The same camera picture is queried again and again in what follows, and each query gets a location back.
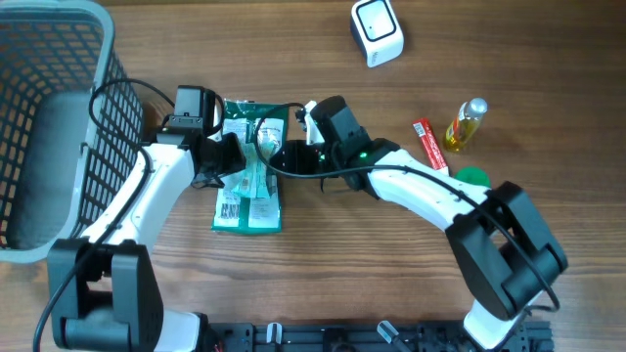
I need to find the green 3M gloves package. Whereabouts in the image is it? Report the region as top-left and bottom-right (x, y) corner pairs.
(211, 101), (288, 235)

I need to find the white barcode scanner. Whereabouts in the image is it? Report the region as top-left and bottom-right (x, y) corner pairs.
(350, 0), (404, 67)

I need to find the light green wipes sachet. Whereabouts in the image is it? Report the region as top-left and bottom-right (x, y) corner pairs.
(231, 143), (278, 198)

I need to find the yellow liquid bottle silver cap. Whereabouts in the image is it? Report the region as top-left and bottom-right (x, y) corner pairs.
(443, 98), (488, 152)

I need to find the red snack stick packet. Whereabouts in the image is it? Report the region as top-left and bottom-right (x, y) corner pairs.
(413, 118), (450, 176)

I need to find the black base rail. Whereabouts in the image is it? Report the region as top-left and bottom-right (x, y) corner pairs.
(195, 320), (554, 352)

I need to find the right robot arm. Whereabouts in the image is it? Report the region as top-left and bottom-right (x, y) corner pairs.
(269, 139), (568, 350)

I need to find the dark grey mesh basket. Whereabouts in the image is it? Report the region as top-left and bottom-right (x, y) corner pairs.
(1, 1), (143, 264)

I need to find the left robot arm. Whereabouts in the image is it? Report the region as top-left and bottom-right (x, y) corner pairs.
(32, 133), (246, 351)

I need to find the green lid white jar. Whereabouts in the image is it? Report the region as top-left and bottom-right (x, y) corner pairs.
(454, 167), (491, 188)

